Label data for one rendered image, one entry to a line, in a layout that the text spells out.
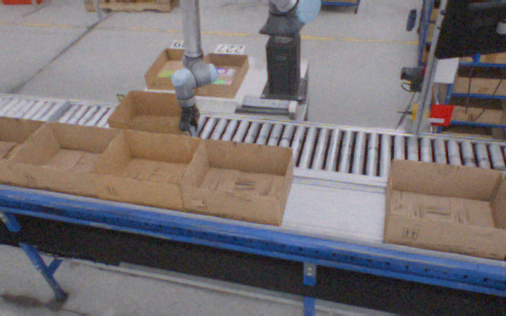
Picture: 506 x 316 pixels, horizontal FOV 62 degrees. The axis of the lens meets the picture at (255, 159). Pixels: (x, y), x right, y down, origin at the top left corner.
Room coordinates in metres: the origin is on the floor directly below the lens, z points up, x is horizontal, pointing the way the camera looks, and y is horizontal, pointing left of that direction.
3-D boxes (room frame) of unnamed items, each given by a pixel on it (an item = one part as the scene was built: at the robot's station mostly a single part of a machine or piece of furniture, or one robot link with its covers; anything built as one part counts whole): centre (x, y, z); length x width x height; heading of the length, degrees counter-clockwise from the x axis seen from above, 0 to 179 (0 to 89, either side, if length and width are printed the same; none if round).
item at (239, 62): (2.42, 0.17, 0.80); 0.38 x 0.28 x 0.10; 162
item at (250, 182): (1.25, 0.07, 0.96); 0.39 x 0.29 x 0.17; 72
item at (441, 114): (1.71, -0.93, 0.85); 0.16 x 0.01 x 0.13; 72
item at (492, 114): (2.21, -1.41, 0.59); 0.40 x 0.30 x 0.10; 160
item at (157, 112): (1.93, 0.53, 0.83); 0.39 x 0.29 x 0.17; 74
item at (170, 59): (2.55, 0.47, 0.80); 0.38 x 0.28 x 0.10; 165
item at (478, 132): (2.22, -1.41, 0.39); 0.40 x 0.30 x 0.10; 162
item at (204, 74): (1.87, 0.22, 1.12); 0.12 x 0.12 x 0.09; 26
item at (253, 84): (2.46, 0.13, 0.74); 1.00 x 0.58 x 0.03; 73
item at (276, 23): (2.26, -0.23, 1.21); 0.19 x 0.19 x 0.10
